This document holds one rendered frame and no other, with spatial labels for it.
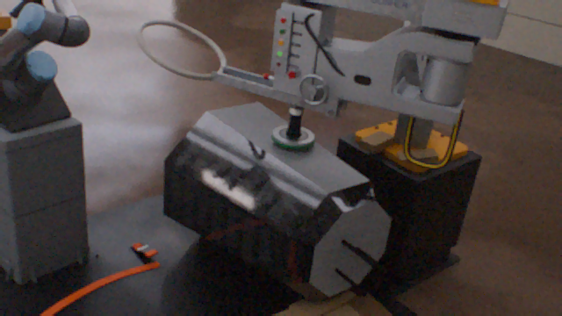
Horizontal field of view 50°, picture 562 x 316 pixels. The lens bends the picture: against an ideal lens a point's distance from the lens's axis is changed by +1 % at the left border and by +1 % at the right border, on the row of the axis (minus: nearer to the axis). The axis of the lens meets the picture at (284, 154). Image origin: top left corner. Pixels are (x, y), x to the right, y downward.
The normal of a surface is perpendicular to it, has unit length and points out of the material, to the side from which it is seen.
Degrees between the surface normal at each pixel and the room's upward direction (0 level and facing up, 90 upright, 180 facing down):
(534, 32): 90
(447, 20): 90
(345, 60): 90
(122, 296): 0
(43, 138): 90
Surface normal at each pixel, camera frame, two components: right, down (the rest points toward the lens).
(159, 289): 0.11, -0.89
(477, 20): -0.39, 0.38
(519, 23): -0.69, 0.26
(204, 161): -0.47, -0.48
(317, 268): 0.59, 0.42
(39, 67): 0.71, -0.33
